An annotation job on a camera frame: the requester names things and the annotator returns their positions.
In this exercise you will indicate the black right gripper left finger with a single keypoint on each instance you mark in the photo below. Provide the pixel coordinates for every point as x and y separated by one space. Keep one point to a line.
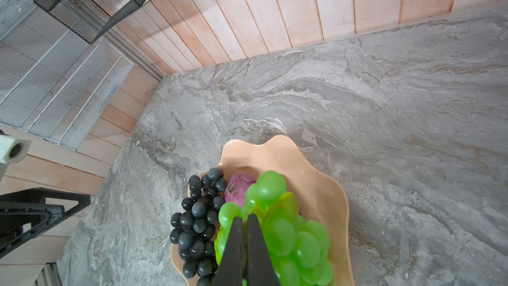
231 269

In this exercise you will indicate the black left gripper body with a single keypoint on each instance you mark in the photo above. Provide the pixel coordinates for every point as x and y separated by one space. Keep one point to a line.
26 214

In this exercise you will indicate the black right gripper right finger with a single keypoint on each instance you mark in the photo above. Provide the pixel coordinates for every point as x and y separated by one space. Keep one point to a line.
259 268

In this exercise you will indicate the green grape bunch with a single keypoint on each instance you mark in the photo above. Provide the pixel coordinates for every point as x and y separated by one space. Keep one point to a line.
298 248

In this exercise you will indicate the dark purple grape bunch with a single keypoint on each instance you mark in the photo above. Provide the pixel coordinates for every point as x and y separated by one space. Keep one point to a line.
194 228

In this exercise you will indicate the purple fake fig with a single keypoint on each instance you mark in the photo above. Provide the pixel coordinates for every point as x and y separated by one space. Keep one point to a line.
237 187

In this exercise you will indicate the peach scalloped fruit bowl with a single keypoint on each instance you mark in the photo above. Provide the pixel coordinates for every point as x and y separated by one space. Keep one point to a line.
320 197

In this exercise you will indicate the white wire mesh shelf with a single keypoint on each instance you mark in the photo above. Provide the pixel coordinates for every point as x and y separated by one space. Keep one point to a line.
57 74

